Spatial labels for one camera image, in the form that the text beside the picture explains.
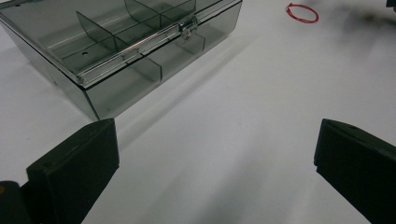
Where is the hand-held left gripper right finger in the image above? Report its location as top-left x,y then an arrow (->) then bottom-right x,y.
313,118 -> 396,224

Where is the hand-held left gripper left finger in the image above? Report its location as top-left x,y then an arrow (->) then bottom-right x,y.
20,118 -> 120,224

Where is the transparent grey compartment box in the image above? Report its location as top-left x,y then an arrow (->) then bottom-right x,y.
0,0 -> 244,122

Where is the red rubber band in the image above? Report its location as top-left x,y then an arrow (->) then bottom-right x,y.
286,2 -> 320,24

